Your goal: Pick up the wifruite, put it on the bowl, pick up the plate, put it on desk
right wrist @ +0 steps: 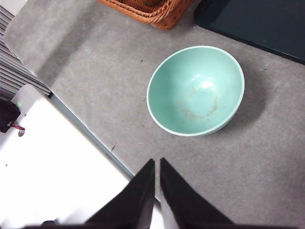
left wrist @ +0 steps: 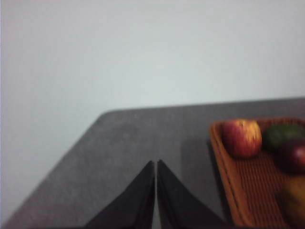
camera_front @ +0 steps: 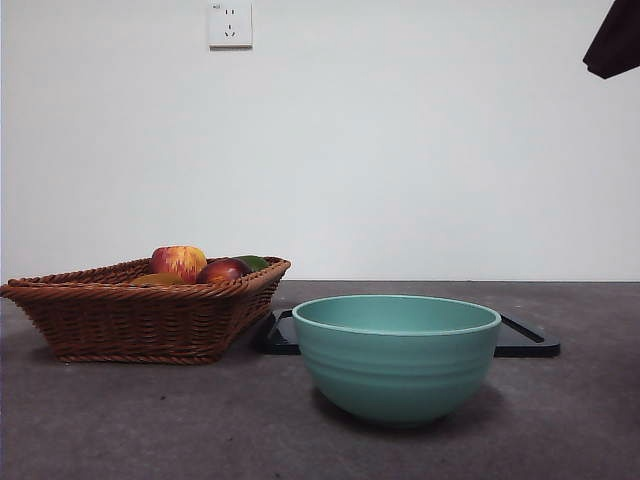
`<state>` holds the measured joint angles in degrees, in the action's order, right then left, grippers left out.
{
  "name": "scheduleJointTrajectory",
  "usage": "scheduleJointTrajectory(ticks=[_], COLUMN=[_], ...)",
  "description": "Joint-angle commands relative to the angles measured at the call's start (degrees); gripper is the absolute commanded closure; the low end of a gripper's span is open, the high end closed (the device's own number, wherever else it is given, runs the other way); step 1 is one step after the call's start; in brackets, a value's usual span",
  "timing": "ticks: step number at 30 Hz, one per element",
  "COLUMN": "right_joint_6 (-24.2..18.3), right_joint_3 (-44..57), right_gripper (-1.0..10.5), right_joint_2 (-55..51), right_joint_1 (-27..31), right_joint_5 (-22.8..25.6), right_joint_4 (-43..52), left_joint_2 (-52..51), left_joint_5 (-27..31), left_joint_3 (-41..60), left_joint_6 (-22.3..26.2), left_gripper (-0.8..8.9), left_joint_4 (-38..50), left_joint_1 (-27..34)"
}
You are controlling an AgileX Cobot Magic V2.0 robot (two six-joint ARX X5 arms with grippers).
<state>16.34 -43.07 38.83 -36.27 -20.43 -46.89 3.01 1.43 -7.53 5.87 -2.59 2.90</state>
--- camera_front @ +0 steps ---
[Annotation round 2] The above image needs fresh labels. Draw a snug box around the teal ceramic bowl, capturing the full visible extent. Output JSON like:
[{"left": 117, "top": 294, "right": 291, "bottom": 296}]
[{"left": 291, "top": 294, "right": 503, "bottom": 429}]

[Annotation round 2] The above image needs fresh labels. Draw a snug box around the green fruit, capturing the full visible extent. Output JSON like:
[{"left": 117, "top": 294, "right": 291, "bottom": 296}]
[{"left": 233, "top": 255, "right": 271, "bottom": 274}]

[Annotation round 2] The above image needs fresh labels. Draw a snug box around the black rectangular tray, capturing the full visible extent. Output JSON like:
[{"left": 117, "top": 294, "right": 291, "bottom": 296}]
[{"left": 252, "top": 308, "right": 561, "bottom": 359}]

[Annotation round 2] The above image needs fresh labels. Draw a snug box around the red yellow apple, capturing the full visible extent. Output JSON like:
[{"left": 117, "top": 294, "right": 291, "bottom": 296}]
[{"left": 151, "top": 244, "right": 208, "bottom": 285}]

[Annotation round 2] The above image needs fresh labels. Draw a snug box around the white wall socket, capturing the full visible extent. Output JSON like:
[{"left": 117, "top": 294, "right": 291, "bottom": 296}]
[{"left": 208, "top": 1, "right": 254, "bottom": 50}]

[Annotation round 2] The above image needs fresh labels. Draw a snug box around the yellow brown fruit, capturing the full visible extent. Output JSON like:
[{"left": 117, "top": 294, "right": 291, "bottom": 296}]
[{"left": 130, "top": 272, "right": 186, "bottom": 287}]

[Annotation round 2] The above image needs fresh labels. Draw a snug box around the brown wicker basket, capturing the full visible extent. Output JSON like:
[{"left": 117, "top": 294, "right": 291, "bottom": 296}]
[{"left": 0, "top": 255, "right": 292, "bottom": 365}]

